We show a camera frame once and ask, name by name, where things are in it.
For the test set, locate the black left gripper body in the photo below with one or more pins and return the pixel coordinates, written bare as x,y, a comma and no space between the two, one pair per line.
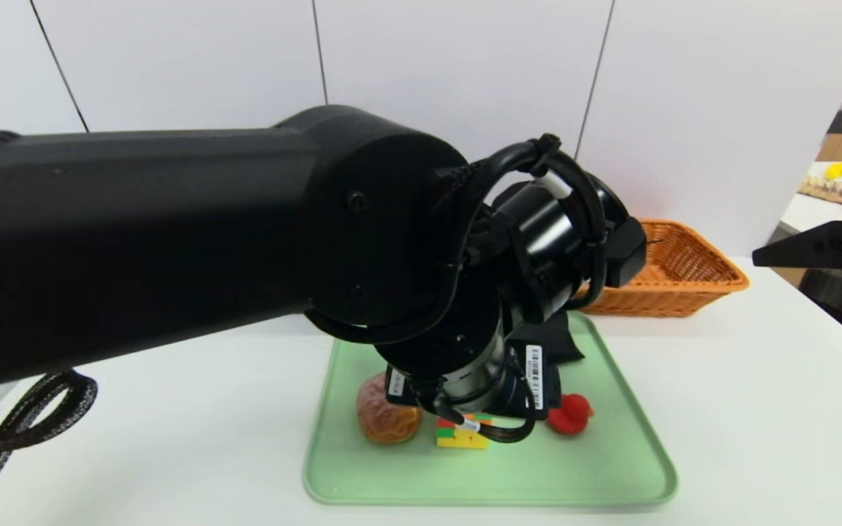
536,374

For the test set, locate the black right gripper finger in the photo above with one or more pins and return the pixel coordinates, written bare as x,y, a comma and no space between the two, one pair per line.
823,248

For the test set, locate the black glasses case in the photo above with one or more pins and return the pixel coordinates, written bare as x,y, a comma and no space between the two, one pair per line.
563,342

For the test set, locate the red rubber duck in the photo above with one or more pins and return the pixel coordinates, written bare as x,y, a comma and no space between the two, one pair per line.
569,416

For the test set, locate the multicoloured puzzle cube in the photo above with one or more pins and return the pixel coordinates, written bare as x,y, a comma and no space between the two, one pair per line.
461,438

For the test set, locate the pinkish bread bun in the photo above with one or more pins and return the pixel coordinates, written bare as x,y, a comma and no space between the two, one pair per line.
384,420

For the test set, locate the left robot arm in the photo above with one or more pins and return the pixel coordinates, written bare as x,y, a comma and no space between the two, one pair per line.
136,234

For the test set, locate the orange wicker basket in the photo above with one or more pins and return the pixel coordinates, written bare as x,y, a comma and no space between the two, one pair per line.
684,270

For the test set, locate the white side table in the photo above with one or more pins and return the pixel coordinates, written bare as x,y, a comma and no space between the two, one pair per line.
808,212

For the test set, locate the brown wooden tray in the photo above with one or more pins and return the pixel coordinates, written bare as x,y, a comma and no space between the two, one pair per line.
827,191

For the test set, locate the light green plastic tray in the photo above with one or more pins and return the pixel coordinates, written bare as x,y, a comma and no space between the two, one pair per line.
596,467

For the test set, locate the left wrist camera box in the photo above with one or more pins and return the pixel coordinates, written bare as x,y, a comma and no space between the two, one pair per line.
627,252

